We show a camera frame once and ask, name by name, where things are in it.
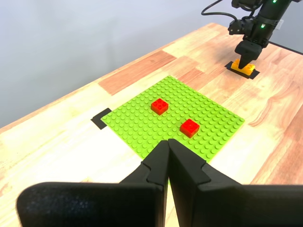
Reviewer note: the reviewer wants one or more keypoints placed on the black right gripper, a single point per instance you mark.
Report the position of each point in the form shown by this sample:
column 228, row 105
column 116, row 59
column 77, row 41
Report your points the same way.
column 256, row 41

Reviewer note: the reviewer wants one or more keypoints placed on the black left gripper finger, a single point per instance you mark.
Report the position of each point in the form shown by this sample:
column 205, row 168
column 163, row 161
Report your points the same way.
column 225, row 205
column 94, row 205

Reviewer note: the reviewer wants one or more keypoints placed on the yellow rectangular toy brick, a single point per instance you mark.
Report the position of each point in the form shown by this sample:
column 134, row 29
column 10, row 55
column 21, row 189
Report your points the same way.
column 249, row 68

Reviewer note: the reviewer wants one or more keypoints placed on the red square toy brick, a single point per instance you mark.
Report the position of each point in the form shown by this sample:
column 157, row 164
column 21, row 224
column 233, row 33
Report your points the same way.
column 189, row 128
column 160, row 107

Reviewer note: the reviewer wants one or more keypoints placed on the green studded baseplate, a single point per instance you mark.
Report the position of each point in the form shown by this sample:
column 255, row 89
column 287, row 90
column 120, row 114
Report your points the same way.
column 142, row 118

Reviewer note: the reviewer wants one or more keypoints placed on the black tape rectangle outline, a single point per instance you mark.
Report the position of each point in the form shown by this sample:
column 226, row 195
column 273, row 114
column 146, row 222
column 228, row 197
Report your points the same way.
column 253, row 75

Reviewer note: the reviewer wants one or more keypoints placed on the black tape corner mark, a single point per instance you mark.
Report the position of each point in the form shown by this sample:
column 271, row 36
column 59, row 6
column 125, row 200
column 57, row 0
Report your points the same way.
column 97, row 120

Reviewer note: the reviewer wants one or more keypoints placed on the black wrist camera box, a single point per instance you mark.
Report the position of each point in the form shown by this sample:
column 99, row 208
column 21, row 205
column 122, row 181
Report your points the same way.
column 235, row 27

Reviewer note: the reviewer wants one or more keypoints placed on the dark wall baseboard strip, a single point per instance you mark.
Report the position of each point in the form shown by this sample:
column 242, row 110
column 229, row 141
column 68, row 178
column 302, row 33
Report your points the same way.
column 286, row 48

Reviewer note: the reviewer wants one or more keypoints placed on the white wall outlet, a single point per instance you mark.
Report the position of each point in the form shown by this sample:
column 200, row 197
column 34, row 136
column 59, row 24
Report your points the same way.
column 279, row 24

